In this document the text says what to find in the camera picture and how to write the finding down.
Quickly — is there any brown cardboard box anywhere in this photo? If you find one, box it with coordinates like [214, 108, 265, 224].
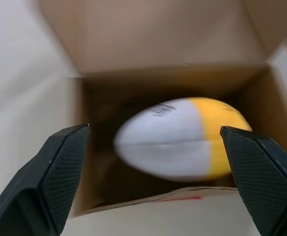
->
[37, 0, 287, 236]

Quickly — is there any yellow and white oval item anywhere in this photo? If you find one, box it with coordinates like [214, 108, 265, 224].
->
[113, 97, 254, 183]

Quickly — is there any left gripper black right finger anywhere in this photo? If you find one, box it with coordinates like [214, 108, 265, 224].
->
[219, 125, 287, 236]

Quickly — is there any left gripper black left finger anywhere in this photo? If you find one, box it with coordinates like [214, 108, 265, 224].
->
[0, 123, 92, 236]

